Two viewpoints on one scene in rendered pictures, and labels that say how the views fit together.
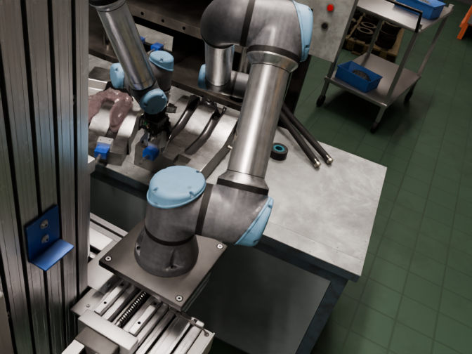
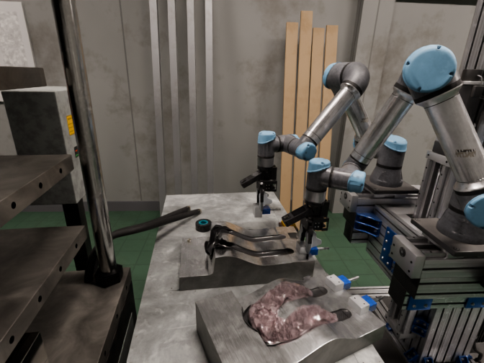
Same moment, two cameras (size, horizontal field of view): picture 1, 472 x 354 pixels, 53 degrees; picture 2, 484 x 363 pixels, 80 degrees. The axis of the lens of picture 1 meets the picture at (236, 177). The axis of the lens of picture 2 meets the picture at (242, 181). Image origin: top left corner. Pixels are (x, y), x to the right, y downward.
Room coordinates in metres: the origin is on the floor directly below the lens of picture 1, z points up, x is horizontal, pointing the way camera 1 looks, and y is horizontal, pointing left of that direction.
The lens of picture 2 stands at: (1.97, 1.11, 1.54)
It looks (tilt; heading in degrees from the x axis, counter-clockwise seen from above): 21 degrees down; 248
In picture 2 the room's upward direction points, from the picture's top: 1 degrees clockwise
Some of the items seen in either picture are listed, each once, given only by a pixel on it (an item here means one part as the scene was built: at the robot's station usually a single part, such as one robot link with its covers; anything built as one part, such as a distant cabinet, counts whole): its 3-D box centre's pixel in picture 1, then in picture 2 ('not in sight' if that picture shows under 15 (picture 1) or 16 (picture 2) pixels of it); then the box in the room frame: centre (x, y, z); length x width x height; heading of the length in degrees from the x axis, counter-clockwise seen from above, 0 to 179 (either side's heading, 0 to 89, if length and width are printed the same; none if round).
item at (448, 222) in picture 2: not in sight; (465, 220); (0.92, 0.59, 1.09); 0.15 x 0.15 x 0.10
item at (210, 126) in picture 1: (194, 121); (248, 240); (1.56, 0.21, 0.92); 0.35 x 0.16 x 0.09; 167
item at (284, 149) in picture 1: (277, 151); (203, 225); (1.65, -0.14, 0.82); 0.08 x 0.08 x 0.04
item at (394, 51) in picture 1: (371, 22); not in sight; (5.77, -1.11, 0.22); 1.22 x 0.87 x 0.44; 164
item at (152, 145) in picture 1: (149, 154); (313, 249); (1.32, 0.31, 0.89); 0.13 x 0.05 x 0.05; 166
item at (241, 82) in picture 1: (253, 88); (288, 143); (1.29, 0.01, 1.25); 0.11 x 0.11 x 0.08; 1
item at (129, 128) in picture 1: (107, 112); (290, 320); (1.57, 0.56, 0.85); 0.50 x 0.26 x 0.11; 4
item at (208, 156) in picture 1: (197, 131); (243, 249); (1.57, 0.19, 0.87); 0.50 x 0.26 x 0.14; 167
